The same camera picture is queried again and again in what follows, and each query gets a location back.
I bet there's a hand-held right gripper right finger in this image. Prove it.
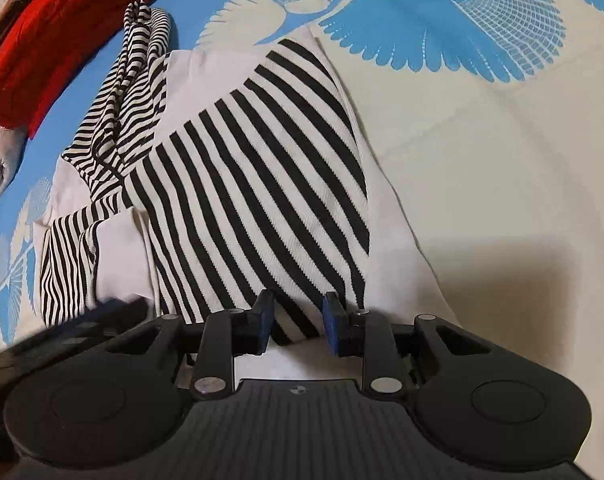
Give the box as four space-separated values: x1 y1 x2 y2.
322 291 491 396

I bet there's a black white striped shirt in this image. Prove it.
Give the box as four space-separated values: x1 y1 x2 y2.
39 1 455 381

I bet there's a red knit garment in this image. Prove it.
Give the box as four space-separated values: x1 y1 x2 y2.
0 0 175 139

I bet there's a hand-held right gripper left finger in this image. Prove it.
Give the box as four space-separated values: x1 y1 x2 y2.
104 290 275 401

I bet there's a blue white printed bedsheet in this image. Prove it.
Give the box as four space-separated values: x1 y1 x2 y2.
0 0 604 411

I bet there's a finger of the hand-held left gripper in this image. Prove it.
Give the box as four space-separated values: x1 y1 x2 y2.
82 298 150 326

